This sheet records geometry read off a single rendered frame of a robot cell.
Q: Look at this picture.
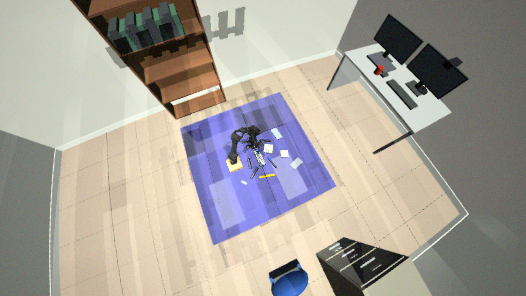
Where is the grey keyboard with white letter keys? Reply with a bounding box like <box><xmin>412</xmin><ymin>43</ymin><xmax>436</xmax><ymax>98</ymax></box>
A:
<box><xmin>253</xmin><ymin>149</ymin><xmax>266</xmax><ymax>167</ymax></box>

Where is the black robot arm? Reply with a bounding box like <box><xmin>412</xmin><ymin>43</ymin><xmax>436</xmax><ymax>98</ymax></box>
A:
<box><xmin>227</xmin><ymin>125</ymin><xmax>261</xmax><ymax>165</ymax></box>

